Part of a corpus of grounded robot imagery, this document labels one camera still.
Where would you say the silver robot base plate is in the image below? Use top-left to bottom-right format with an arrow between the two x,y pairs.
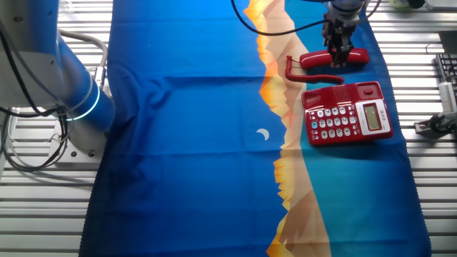
48,117 -> 108,168

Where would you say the black cable bundle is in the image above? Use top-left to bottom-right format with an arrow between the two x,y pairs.
0,21 -> 71,173

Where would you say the red phone cord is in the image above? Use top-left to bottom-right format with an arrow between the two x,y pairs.
284,55 -> 346,86

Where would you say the black computer keyboard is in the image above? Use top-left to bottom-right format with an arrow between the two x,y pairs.
435,53 -> 457,86

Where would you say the red telephone handset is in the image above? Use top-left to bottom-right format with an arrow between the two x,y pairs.
298,47 -> 371,70

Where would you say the black box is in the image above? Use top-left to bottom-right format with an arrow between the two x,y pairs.
438,31 -> 457,54

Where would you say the red telephone base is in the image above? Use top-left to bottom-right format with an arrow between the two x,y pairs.
301,81 -> 394,147

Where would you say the blue landscape print cloth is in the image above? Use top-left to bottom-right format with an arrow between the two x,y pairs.
78,0 -> 432,257

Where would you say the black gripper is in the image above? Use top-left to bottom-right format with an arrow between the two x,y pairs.
322,16 -> 356,69

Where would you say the thick grey robot cable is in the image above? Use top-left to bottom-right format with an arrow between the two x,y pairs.
59,30 -> 109,89

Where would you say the black camera clamp mount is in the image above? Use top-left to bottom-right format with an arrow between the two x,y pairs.
413,110 -> 457,140

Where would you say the grey flat device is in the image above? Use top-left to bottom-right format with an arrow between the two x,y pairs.
424,0 -> 457,11

